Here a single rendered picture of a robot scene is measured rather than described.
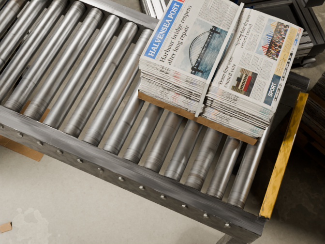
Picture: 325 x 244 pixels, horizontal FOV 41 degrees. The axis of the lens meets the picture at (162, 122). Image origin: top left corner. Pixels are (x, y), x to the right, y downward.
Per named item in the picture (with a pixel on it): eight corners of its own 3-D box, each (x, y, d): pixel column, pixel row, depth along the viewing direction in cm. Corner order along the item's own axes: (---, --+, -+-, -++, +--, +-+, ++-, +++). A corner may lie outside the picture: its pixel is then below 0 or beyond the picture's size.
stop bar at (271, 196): (307, 96, 138) (310, 93, 136) (269, 222, 120) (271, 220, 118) (298, 92, 138) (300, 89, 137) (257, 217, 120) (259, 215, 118)
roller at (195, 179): (251, 70, 143) (243, 60, 141) (201, 198, 123) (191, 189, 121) (239, 72, 147) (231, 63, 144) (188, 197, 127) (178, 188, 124)
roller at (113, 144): (174, 45, 149) (176, 36, 144) (114, 163, 128) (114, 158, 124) (161, 39, 149) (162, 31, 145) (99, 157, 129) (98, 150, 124)
